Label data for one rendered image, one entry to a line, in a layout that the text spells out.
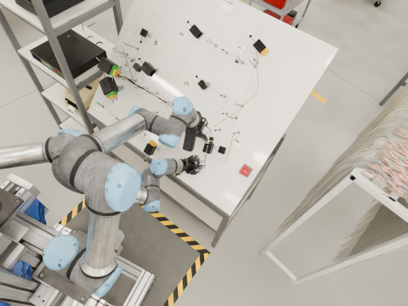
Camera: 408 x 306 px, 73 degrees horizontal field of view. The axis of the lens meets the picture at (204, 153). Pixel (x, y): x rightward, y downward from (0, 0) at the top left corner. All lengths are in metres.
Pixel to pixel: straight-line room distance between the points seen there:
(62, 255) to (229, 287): 1.61
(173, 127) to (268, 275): 1.76
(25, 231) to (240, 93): 1.23
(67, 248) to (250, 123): 1.02
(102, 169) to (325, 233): 2.36
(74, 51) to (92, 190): 1.49
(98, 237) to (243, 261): 1.76
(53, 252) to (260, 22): 1.37
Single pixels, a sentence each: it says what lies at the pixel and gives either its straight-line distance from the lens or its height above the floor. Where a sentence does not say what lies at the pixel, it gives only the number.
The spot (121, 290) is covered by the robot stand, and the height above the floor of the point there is 0.21.
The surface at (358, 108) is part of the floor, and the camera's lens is 3.92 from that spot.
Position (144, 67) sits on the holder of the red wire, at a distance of 1.68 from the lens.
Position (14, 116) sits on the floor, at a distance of 3.48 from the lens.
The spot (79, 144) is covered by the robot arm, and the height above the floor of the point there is 1.75.
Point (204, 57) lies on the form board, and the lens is 1.64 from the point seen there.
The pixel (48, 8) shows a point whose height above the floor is 1.52.
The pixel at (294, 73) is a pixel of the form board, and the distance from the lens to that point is 1.51.
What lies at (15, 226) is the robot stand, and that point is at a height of 1.07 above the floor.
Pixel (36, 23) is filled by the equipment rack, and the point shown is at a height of 1.46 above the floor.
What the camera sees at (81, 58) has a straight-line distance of 2.07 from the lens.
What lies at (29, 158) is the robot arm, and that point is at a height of 1.40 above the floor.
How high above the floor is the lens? 2.39
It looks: 57 degrees down
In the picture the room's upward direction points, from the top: 10 degrees clockwise
